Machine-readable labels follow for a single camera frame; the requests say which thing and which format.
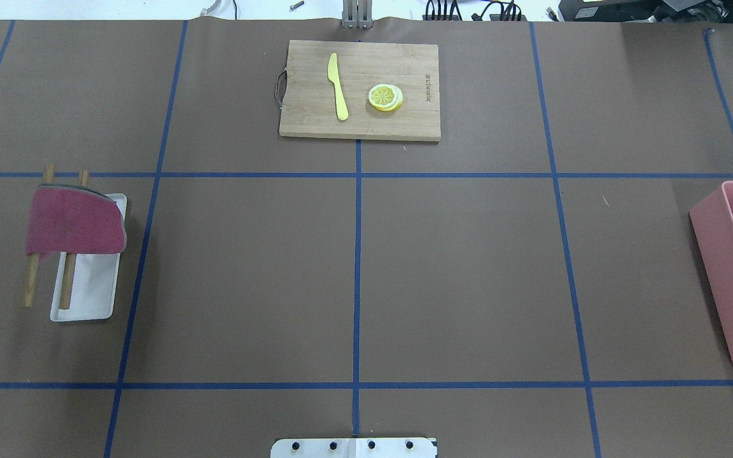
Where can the pink cleaning cloth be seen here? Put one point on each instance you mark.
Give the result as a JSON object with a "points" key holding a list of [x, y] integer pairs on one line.
{"points": [[73, 219]]}

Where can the yellow plastic knife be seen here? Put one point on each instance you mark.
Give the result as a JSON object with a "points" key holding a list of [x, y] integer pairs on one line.
{"points": [[341, 108]]}

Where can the lemon slice toy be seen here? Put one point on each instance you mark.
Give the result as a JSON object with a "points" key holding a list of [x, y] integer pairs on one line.
{"points": [[385, 97]]}

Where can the wooden cutting board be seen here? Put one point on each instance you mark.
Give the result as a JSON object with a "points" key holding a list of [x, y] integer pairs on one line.
{"points": [[308, 105]]}

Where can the white rectangular tray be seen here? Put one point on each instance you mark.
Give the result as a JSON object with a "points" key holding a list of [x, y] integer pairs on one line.
{"points": [[94, 286]]}

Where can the wooden rack rod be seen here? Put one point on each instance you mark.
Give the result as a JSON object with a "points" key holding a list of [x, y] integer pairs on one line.
{"points": [[33, 259], [66, 289]]}

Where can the aluminium frame post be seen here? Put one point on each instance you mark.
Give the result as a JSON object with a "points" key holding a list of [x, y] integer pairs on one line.
{"points": [[357, 14]]}

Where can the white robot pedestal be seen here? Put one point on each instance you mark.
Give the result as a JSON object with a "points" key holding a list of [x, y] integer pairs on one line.
{"points": [[355, 447]]}

